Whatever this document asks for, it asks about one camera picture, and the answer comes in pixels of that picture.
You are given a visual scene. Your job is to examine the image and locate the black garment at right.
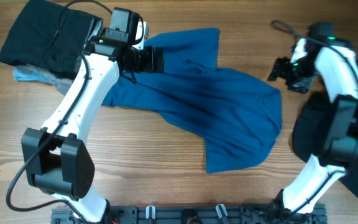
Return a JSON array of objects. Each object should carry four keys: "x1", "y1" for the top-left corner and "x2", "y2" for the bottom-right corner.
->
[{"x1": 291, "y1": 58, "x2": 358, "y2": 212}]

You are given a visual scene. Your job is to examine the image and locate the light blue folded garment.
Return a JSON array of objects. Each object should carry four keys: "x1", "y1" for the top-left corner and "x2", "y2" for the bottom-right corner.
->
[{"x1": 13, "y1": 70, "x2": 53, "y2": 84}]

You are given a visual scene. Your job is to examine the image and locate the grey folded garment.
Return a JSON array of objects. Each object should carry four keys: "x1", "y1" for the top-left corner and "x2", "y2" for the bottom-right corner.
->
[{"x1": 13, "y1": 20, "x2": 105, "y2": 96}]

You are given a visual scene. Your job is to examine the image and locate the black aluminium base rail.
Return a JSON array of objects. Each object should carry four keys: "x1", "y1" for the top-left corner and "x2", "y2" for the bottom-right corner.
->
[{"x1": 50, "y1": 203, "x2": 329, "y2": 224}]

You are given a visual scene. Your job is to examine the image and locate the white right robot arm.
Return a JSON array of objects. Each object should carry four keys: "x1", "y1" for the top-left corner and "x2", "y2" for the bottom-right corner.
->
[{"x1": 260, "y1": 20, "x2": 358, "y2": 223}]

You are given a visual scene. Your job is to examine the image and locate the black folded garment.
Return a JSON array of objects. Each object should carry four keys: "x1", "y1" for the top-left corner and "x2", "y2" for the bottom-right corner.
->
[{"x1": 0, "y1": 0, "x2": 103, "y2": 80}]

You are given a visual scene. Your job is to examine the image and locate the blue t-shirt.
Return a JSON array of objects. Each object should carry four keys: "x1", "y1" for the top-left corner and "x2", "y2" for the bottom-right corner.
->
[{"x1": 103, "y1": 28, "x2": 282, "y2": 173}]

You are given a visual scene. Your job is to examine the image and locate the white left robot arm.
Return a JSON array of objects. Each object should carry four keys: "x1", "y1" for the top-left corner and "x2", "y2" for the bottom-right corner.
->
[{"x1": 21, "y1": 31, "x2": 164, "y2": 223}]

